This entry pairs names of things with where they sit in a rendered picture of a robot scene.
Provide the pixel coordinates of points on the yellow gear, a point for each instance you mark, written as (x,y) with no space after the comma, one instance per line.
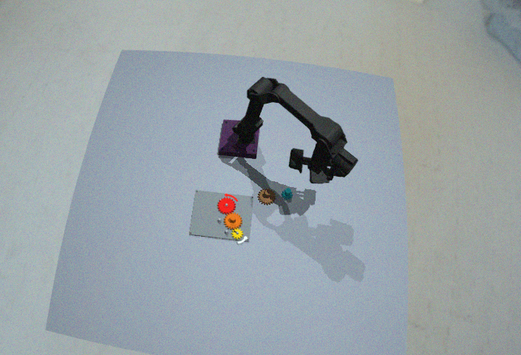
(239,235)

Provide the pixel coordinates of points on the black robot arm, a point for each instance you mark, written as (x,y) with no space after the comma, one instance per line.
(326,132)

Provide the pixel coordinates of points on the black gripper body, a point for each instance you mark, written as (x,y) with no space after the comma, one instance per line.
(297,159)

